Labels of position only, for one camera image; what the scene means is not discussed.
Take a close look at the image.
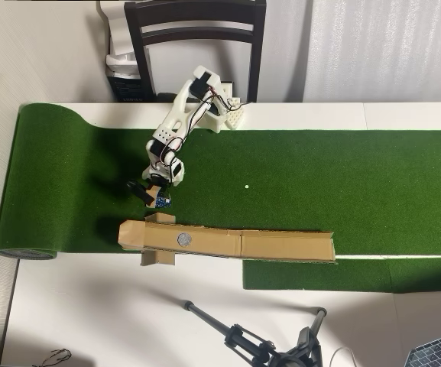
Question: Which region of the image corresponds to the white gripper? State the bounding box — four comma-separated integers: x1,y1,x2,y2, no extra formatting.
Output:
142,158,186,188

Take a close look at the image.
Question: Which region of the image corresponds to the long green putting mat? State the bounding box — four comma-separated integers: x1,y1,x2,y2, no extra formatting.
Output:
0,102,441,263

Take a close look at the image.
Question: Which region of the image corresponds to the dark printed box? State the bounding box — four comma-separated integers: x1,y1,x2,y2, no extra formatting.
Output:
107,70,157,103

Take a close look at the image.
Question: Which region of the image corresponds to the thin white cable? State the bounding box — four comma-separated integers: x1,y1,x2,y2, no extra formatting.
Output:
329,346,358,367

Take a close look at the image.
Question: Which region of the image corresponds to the black tripod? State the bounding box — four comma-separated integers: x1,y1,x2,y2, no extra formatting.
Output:
181,300,328,367

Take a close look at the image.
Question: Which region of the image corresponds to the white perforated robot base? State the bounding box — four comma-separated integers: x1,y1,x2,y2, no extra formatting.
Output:
199,82,247,134

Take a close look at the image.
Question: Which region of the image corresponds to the white curtain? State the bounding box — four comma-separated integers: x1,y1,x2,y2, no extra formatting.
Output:
302,0,441,103

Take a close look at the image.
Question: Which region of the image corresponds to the white plastic appliance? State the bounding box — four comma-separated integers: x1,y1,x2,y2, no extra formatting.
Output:
96,0,147,77

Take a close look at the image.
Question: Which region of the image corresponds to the brown cardboard ramp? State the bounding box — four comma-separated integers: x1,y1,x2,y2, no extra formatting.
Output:
117,213,339,267

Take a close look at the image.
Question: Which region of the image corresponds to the dark wooden chair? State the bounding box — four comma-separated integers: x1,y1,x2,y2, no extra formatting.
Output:
123,0,268,104

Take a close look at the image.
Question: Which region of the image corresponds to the short green turf strip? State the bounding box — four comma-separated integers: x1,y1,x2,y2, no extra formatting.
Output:
242,256,441,294

